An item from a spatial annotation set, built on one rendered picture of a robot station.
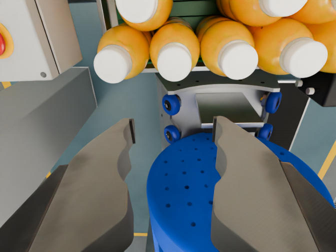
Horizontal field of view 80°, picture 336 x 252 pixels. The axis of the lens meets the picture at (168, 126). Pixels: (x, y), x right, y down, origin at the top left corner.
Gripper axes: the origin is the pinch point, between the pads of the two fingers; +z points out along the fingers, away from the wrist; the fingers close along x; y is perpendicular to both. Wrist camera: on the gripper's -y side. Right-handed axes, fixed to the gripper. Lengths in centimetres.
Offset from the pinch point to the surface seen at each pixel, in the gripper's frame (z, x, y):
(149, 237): 81, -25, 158
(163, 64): 12.4, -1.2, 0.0
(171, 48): 12.4, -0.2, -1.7
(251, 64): 12.4, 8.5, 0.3
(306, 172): 14.6, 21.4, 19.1
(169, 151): 20.5, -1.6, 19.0
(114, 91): 123, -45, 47
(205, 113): 21.2, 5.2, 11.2
